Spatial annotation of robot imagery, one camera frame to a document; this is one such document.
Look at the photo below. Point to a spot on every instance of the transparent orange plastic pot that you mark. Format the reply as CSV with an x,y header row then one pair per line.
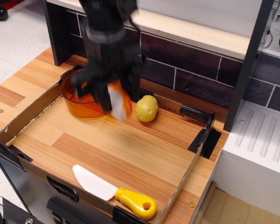
x,y
84,107

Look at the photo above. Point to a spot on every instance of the yellow toy potato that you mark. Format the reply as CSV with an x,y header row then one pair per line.
x,y
146,108

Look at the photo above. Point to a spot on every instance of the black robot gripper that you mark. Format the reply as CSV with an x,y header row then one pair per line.
x,y
110,58

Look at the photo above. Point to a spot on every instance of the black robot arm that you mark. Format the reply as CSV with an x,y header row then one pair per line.
x,y
103,16

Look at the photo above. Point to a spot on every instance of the dark left shelf post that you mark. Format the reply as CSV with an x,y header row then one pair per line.
x,y
62,18

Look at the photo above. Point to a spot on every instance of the brown cardboard fence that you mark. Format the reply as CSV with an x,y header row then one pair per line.
x,y
171,159

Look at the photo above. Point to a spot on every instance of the white and orange toy sushi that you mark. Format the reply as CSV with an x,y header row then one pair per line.
x,y
121,102

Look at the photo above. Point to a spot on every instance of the white toy knife yellow handle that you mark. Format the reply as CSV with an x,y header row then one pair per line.
x,y
143,206

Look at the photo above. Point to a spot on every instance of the dark grey shelf post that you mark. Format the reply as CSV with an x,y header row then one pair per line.
x,y
249,63

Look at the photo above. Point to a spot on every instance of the light wooden shelf board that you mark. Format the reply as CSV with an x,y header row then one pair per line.
x,y
185,32

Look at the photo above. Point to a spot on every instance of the white ribbed drainer board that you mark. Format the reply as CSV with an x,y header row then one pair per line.
x,y
255,138

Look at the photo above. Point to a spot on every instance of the black caster wheel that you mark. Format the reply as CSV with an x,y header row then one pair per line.
x,y
3,10

